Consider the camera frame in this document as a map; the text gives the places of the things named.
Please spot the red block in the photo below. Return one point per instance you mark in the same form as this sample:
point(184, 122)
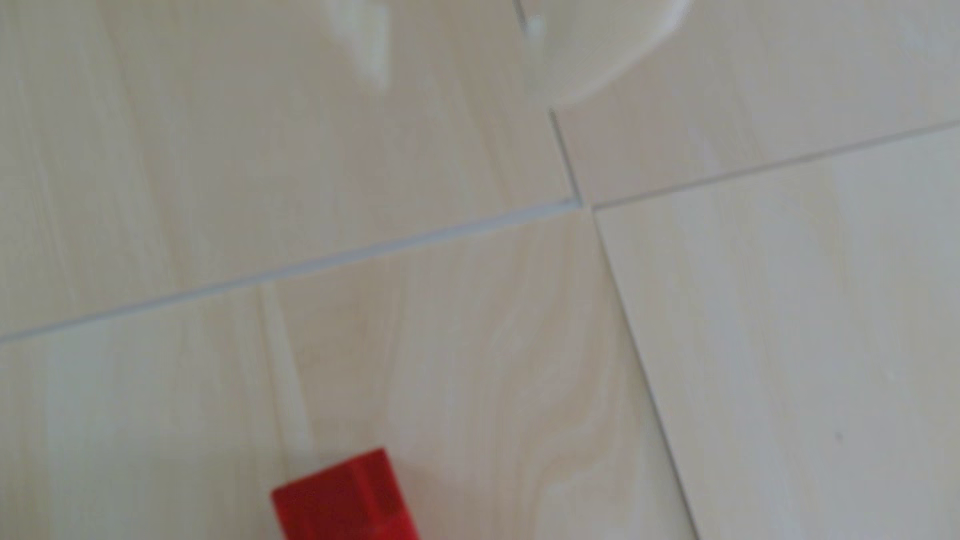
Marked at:
point(345, 499)

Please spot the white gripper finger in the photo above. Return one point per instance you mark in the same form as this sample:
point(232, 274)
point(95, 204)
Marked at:
point(364, 34)
point(592, 45)

